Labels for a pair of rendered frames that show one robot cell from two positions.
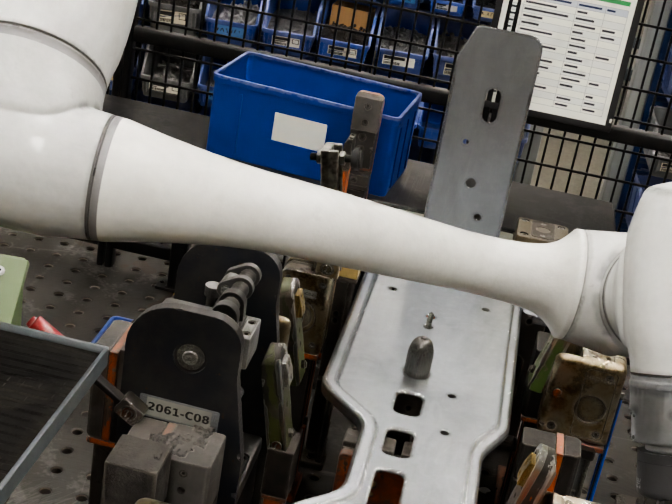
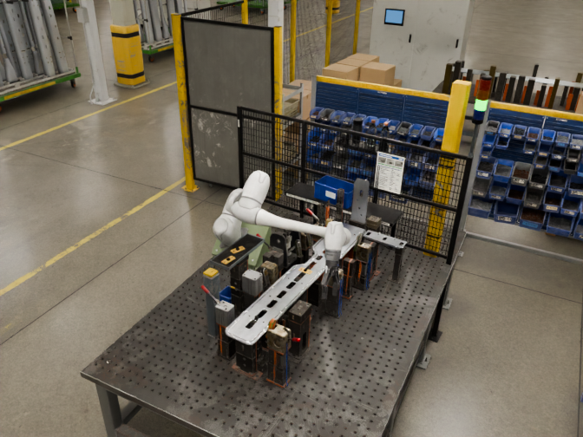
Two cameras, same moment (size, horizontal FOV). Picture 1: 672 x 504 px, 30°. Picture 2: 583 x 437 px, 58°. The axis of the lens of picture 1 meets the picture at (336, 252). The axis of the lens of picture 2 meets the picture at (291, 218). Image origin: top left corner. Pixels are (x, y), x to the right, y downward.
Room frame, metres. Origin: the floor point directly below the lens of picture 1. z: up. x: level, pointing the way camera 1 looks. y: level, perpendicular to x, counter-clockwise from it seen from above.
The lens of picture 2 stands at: (-1.46, -1.11, 2.90)
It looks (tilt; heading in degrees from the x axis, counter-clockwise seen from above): 30 degrees down; 25
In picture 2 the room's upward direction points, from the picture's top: 1 degrees clockwise
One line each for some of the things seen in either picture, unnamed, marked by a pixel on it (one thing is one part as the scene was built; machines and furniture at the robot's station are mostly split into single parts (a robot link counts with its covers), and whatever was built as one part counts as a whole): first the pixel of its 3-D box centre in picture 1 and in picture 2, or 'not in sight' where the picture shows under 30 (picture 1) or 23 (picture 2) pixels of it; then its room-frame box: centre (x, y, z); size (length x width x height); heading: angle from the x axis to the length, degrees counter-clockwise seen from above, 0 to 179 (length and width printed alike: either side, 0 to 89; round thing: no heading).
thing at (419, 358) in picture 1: (419, 359); not in sight; (1.33, -0.12, 1.02); 0.03 x 0.03 x 0.07
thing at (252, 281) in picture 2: not in sight; (252, 302); (0.69, 0.12, 0.90); 0.13 x 0.10 x 0.41; 84
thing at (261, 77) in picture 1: (313, 121); (336, 192); (1.92, 0.07, 1.10); 0.30 x 0.17 x 0.13; 78
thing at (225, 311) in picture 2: not in sight; (225, 330); (0.43, 0.15, 0.88); 0.11 x 0.10 x 0.36; 84
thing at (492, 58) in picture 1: (479, 145); (359, 200); (1.72, -0.18, 1.17); 0.12 x 0.01 x 0.34; 84
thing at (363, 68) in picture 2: not in sight; (362, 99); (6.05, 1.20, 0.52); 1.20 x 0.80 x 1.05; 175
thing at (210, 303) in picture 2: not in sight; (212, 304); (0.55, 0.30, 0.92); 0.08 x 0.08 x 0.44; 84
